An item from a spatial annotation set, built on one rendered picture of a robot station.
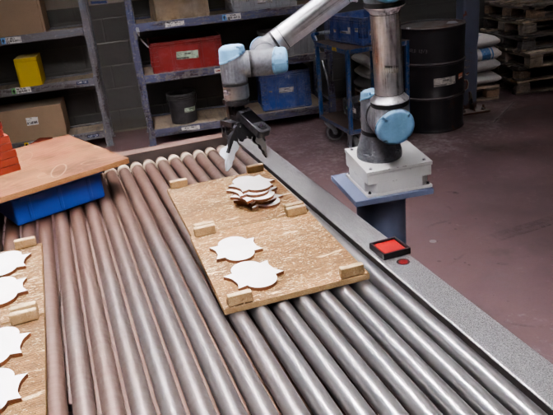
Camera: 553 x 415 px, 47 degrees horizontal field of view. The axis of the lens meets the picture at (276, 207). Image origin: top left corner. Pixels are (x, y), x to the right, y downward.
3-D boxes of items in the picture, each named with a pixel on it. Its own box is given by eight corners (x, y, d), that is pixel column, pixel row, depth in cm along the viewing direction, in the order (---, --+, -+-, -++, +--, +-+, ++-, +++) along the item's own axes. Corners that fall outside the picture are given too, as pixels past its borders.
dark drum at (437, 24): (445, 112, 603) (446, 16, 568) (476, 127, 549) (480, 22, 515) (387, 121, 593) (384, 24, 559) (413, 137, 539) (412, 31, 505)
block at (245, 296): (252, 297, 141) (251, 287, 140) (254, 301, 139) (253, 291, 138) (226, 304, 139) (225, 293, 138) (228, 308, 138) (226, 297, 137)
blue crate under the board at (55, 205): (70, 177, 235) (64, 152, 231) (108, 197, 213) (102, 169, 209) (-15, 203, 217) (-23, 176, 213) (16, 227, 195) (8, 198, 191)
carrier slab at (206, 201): (266, 173, 220) (266, 169, 219) (309, 214, 184) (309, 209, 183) (167, 193, 211) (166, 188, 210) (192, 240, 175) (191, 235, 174)
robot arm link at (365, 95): (391, 118, 214) (390, 80, 208) (403, 132, 202) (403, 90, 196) (356, 123, 213) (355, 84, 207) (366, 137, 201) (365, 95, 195)
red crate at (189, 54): (218, 58, 622) (215, 29, 611) (225, 66, 581) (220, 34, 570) (151, 67, 611) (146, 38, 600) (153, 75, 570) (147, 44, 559)
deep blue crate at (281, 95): (304, 97, 654) (301, 60, 639) (312, 105, 616) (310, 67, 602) (257, 103, 648) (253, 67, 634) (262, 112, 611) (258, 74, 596)
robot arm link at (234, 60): (248, 45, 174) (217, 48, 173) (252, 85, 178) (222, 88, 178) (245, 41, 181) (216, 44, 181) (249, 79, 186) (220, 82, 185)
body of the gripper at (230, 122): (241, 132, 194) (237, 94, 189) (258, 137, 188) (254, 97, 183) (221, 139, 189) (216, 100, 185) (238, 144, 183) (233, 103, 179)
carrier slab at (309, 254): (309, 216, 183) (309, 211, 182) (369, 279, 147) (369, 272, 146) (190, 241, 174) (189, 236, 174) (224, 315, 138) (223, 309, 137)
